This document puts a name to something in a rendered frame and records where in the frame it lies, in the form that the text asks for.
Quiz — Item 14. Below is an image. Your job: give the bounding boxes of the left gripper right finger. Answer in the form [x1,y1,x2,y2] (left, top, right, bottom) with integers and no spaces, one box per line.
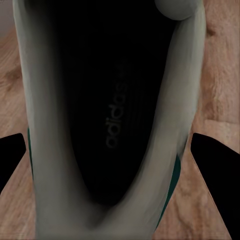
[190,133,240,240]

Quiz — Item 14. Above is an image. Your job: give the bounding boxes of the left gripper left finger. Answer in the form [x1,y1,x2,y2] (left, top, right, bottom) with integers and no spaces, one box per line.
[0,133,26,193]

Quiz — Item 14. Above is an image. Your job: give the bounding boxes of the gym shoe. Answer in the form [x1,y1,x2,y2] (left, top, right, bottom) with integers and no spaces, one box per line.
[12,0,206,240]

